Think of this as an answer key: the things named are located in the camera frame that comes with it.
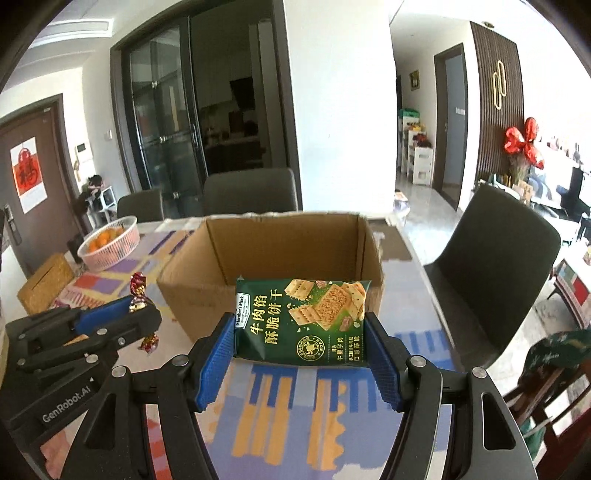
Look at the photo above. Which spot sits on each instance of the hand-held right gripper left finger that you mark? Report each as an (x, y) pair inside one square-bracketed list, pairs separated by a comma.
[(214, 360)]

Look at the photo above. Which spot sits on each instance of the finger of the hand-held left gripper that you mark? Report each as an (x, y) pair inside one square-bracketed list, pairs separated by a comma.
[(134, 325), (104, 314)]

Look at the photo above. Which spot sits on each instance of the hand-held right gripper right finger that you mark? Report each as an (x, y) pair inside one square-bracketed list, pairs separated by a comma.
[(383, 364)]

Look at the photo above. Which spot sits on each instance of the dark red candy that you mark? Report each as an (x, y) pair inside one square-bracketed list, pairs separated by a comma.
[(138, 286)]

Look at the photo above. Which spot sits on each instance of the brown cardboard box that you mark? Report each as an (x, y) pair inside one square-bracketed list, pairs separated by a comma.
[(194, 286)]

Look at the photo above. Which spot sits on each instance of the green biscuit packet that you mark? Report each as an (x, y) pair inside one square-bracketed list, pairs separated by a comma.
[(300, 332)]

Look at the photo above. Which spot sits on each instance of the white plastic basket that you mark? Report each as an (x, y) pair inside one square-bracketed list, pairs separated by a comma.
[(111, 256)]

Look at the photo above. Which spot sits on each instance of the yellow woven box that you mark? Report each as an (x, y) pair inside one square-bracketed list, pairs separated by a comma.
[(46, 286)]

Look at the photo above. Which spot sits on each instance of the pile of oranges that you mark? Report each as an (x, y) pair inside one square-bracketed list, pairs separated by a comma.
[(101, 240)]

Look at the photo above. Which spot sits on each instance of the colourful patterned tablecloth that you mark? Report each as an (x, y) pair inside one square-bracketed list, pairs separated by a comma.
[(300, 415)]

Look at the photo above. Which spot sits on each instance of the brown entrance door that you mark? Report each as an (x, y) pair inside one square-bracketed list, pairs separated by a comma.
[(51, 230)]

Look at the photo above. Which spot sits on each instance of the small white shelf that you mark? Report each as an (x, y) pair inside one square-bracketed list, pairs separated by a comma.
[(104, 203)]

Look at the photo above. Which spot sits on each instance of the small dark dining chair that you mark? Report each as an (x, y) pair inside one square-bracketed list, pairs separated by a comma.
[(141, 205)]

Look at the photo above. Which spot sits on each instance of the dark round-backed dining chair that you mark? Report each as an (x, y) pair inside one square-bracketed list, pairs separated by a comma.
[(494, 258)]

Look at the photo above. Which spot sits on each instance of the red paper door poster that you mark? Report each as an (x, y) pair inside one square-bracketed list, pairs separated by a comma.
[(28, 175)]

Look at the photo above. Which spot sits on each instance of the clear plastic bag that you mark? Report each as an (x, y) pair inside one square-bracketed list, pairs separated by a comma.
[(401, 207)]

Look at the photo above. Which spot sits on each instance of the wide dark dining chair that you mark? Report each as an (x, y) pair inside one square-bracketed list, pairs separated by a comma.
[(251, 191)]

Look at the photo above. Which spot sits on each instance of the green patterned cushion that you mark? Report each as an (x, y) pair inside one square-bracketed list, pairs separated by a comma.
[(558, 353)]

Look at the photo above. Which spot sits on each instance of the wooden chair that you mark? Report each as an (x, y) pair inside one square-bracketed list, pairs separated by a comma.
[(563, 438)]

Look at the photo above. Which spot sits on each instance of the low white cabinet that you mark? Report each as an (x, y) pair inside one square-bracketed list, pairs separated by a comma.
[(572, 286)]

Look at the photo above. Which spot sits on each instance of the dark framed glass sliding door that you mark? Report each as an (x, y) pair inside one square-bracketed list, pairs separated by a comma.
[(161, 115)]

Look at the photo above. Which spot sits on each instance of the white toy shelf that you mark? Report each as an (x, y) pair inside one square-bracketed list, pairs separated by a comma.
[(408, 129)]

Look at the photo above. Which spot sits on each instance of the dried flower bouquet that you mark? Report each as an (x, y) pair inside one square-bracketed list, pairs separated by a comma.
[(519, 168)]

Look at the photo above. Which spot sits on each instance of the dark wooden hall door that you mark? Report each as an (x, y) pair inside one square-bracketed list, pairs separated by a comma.
[(452, 129)]

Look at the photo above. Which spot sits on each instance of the red foil balloon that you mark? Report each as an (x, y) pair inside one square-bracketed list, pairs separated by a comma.
[(524, 141)]

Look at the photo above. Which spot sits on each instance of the small framed picture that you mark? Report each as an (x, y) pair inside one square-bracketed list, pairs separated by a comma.
[(414, 79)]

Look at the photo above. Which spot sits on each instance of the wall intercom panel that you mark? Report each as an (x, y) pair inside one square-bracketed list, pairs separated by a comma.
[(83, 148)]

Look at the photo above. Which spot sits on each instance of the gold wall ornament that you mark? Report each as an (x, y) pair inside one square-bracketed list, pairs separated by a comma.
[(497, 85)]

